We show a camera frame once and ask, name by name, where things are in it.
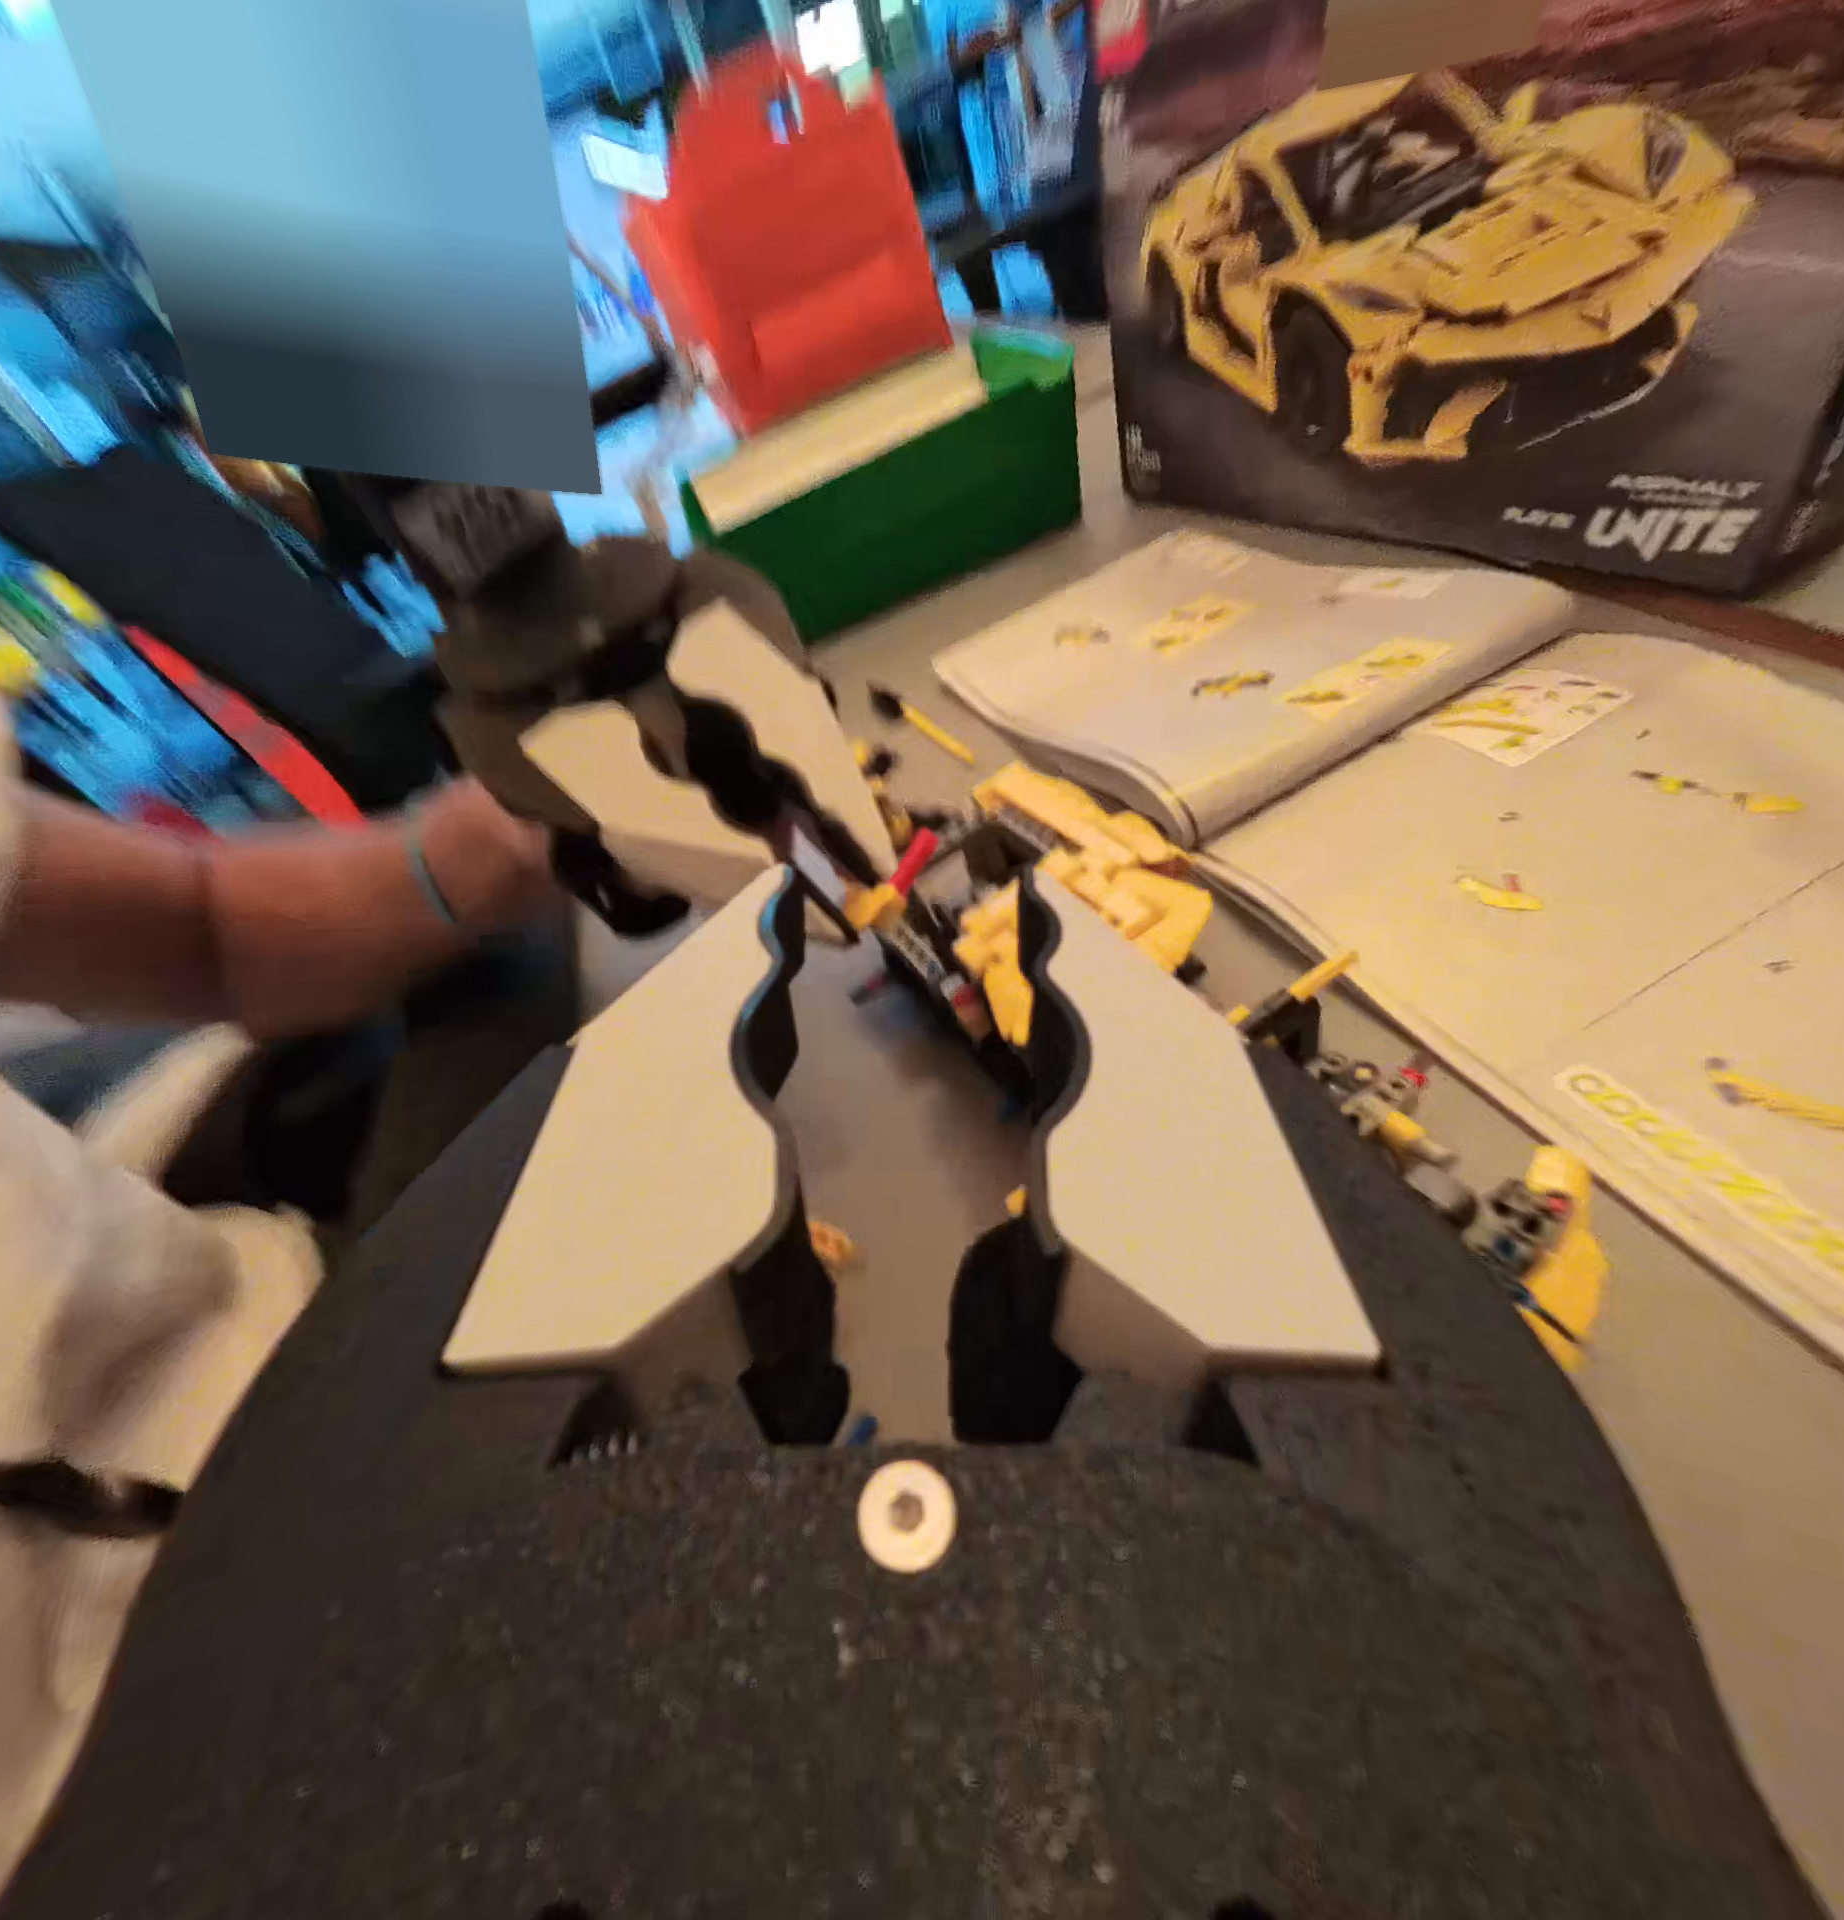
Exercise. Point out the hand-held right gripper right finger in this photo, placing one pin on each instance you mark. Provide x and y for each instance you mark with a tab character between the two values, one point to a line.
1206	1201

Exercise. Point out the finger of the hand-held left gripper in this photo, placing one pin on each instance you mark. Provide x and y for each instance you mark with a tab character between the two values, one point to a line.
622	780
771	706

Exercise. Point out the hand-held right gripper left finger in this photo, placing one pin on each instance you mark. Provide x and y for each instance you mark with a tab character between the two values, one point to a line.
622	1201

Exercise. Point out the red pin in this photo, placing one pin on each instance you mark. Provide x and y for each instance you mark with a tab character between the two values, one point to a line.
912	857

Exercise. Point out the small yellow connector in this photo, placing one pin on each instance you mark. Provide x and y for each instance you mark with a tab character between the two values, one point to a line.
870	905

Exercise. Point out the yellow black toy car model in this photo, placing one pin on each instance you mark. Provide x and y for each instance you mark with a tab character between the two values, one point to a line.
1116	877

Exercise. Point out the grey desk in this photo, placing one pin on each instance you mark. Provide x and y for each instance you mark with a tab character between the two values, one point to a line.
1733	1440

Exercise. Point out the person's left hand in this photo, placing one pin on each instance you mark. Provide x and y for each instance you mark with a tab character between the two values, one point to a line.
495	862

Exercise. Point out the yellow axle with black end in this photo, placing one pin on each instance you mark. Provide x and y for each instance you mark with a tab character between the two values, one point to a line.
936	736

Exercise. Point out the scattered small toy pieces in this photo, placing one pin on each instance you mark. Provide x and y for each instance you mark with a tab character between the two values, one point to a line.
833	1242

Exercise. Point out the green storage bin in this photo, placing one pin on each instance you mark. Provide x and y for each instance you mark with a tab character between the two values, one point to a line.
936	526

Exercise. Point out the black office chair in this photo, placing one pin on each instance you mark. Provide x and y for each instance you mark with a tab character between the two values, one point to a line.
188	585

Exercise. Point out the orange carry bag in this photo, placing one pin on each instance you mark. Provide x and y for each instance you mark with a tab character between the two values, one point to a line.
801	256

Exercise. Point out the building instruction booklet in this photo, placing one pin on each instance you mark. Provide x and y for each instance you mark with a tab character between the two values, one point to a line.
1613	901

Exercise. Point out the toy car set box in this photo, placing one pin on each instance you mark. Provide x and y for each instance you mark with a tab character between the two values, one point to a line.
1461	256

